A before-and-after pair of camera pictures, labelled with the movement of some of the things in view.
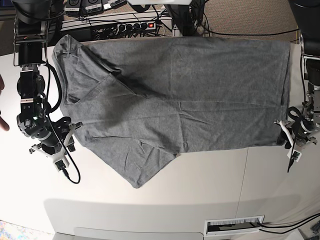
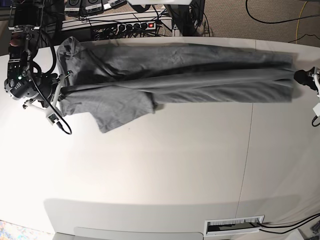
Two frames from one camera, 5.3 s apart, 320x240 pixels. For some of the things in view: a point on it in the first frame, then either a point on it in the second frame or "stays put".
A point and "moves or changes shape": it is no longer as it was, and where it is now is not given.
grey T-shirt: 138,105 moves or changes shape
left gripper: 59,140 -> 46,83
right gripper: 301,129 -> 306,78
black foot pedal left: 72,7 stays put
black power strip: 133,27 stays put
